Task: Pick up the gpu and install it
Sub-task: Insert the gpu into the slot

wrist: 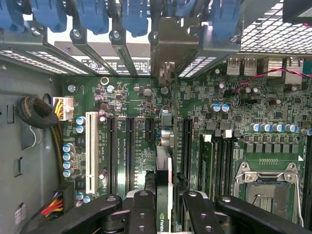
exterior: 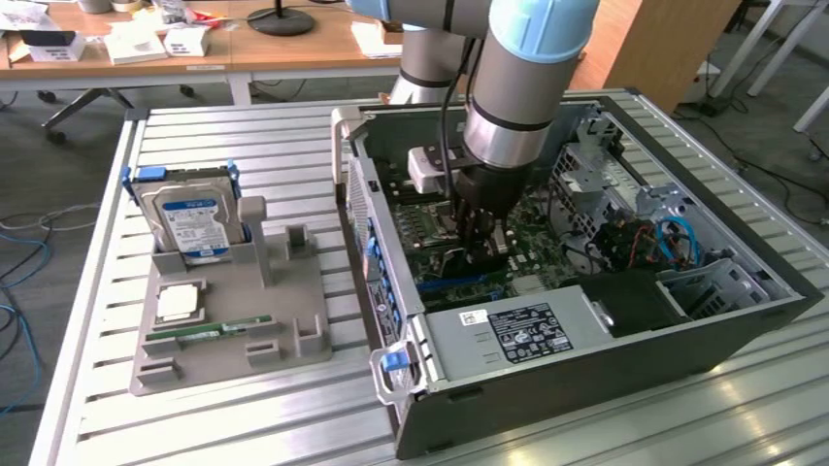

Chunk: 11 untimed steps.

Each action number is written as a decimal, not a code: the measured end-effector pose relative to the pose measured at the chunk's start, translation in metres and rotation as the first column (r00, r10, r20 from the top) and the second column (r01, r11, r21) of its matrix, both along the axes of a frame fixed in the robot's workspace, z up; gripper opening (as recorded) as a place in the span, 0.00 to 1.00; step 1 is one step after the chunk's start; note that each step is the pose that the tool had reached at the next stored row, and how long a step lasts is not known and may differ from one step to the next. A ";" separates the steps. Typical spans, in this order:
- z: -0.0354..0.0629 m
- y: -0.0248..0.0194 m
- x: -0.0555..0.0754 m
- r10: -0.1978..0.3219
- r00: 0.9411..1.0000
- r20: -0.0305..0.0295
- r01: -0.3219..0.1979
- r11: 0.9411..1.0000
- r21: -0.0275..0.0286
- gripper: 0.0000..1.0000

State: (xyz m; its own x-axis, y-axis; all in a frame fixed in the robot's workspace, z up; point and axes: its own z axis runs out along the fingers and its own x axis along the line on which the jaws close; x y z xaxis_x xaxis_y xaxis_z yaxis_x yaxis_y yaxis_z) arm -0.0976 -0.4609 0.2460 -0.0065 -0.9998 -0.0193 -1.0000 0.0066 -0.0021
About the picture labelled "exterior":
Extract white box with label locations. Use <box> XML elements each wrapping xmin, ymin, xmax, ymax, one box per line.
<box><xmin>160</xmin><ymin>26</ymin><xmax>212</xmax><ymax>58</ymax></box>

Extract printed loose papers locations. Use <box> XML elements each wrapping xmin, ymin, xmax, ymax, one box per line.
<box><xmin>0</xmin><ymin>9</ymin><xmax>53</xmax><ymax>31</ymax></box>

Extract wooden desk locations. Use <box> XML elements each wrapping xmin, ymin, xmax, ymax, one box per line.
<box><xmin>0</xmin><ymin>0</ymin><xmax>588</xmax><ymax>106</ymax></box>

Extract hard disk in blue carrier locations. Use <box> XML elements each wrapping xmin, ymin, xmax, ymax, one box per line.
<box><xmin>118</xmin><ymin>162</ymin><xmax>250</xmax><ymax>268</ymax></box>

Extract white box with black top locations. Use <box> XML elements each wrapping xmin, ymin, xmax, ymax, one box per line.
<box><xmin>18</xmin><ymin>29</ymin><xmax>89</xmax><ymax>63</ymax></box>

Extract white floor cable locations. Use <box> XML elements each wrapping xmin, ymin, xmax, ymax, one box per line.
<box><xmin>0</xmin><ymin>203</ymin><xmax>102</xmax><ymax>233</ymax></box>

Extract open black PC case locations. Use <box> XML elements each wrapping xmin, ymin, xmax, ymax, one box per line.
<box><xmin>328</xmin><ymin>94</ymin><xmax>825</xmax><ymax>461</ymax></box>

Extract black red yellow wire bundle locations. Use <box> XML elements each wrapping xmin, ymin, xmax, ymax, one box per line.
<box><xmin>591</xmin><ymin>217</ymin><xmax>659</xmax><ymax>271</ymax></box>

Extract blue expansion slot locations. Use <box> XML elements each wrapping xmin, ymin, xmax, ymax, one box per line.
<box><xmin>413</xmin><ymin>274</ymin><xmax>491</xmax><ymax>295</ymax></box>

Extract grey plastic parts rack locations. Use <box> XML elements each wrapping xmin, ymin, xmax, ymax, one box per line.
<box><xmin>128</xmin><ymin>193</ymin><xmax>335</xmax><ymax>399</ymax></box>

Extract grey power supply unit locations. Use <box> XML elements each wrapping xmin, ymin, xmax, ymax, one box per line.
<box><xmin>423</xmin><ymin>283</ymin><xmax>614</xmax><ymax>383</ymax></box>

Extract black wheeled stand base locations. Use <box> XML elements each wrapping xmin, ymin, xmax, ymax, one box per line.
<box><xmin>37</xmin><ymin>86</ymin><xmax>137</xmax><ymax>145</ymax></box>

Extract green RAM stick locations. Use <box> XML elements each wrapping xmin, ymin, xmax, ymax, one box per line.
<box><xmin>145</xmin><ymin>315</ymin><xmax>272</xmax><ymax>344</ymax></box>

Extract blue wire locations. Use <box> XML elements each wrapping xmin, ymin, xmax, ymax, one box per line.
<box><xmin>652</xmin><ymin>216</ymin><xmax>706</xmax><ymax>271</ymax></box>

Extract black round lamp base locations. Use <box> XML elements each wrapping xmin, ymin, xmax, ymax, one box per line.
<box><xmin>244</xmin><ymin>0</ymin><xmax>317</xmax><ymax>38</ymax></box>

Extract blue floor cable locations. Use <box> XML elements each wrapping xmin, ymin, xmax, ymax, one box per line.
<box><xmin>0</xmin><ymin>232</ymin><xmax>50</xmax><ymax>416</ymax></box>

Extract metal disk bay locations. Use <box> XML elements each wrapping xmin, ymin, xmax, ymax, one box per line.
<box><xmin>656</xmin><ymin>259</ymin><xmax>771</xmax><ymax>321</ymax></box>

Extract metal drive cage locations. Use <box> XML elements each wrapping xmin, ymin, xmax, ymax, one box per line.
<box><xmin>548</xmin><ymin>140</ymin><xmax>687</xmax><ymax>253</ymax></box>

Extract CPU socket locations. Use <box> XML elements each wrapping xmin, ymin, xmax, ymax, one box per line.
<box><xmin>428</xmin><ymin>202</ymin><xmax>460</xmax><ymax>240</ymax></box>

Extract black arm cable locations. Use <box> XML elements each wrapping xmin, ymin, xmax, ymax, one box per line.
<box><xmin>437</xmin><ymin>38</ymin><xmax>487</xmax><ymax>195</ymax></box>

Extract silver chipset heatsink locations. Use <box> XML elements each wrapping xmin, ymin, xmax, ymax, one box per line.
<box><xmin>509</xmin><ymin>276</ymin><xmax>551</xmax><ymax>295</ymax></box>

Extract wooden cabinet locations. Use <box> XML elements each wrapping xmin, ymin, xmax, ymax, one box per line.
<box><xmin>568</xmin><ymin>0</ymin><xmax>743</xmax><ymax>113</ymax></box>

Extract green motherboard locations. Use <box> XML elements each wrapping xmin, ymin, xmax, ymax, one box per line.
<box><xmin>387</xmin><ymin>179</ymin><xmax>584</xmax><ymax>312</ymax></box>

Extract white open box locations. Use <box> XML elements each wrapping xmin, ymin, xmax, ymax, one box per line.
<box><xmin>102</xmin><ymin>32</ymin><xmax>169</xmax><ymax>66</ymax></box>

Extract silver CPU chip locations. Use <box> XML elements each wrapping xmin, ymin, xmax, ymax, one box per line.
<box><xmin>152</xmin><ymin>285</ymin><xmax>205</xmax><ymax>324</ymax></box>

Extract black graphics card metal bracket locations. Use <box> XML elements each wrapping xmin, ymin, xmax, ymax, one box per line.
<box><xmin>436</xmin><ymin>245</ymin><xmax>512</xmax><ymax>285</ymax></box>

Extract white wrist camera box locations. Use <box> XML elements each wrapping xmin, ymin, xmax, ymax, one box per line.
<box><xmin>405</xmin><ymin>145</ymin><xmax>467</xmax><ymax>193</ymax></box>

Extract white metal table frame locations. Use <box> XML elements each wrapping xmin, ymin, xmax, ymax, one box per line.
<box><xmin>708</xmin><ymin>0</ymin><xmax>829</xmax><ymax>135</ymax></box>

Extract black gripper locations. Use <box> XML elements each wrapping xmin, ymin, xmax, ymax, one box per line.
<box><xmin>452</xmin><ymin>162</ymin><xmax>531</xmax><ymax>222</ymax></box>

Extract white paper stack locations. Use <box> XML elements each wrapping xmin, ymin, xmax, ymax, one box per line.
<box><xmin>352</xmin><ymin>21</ymin><xmax>404</xmax><ymax>59</ymax></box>

